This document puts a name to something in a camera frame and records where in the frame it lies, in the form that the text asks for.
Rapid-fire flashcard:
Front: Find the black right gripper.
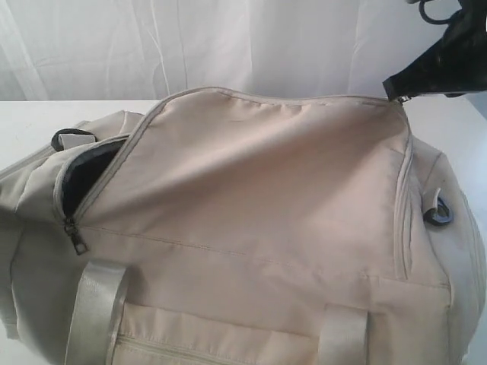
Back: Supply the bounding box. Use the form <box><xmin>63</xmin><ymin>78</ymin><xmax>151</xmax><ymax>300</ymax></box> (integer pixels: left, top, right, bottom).
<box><xmin>383</xmin><ymin>0</ymin><xmax>486</xmax><ymax>100</ymax></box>

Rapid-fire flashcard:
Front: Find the beige duffel bag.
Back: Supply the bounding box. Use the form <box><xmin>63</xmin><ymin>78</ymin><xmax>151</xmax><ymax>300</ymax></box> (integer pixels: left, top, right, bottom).
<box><xmin>1</xmin><ymin>88</ymin><xmax>486</xmax><ymax>364</ymax></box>

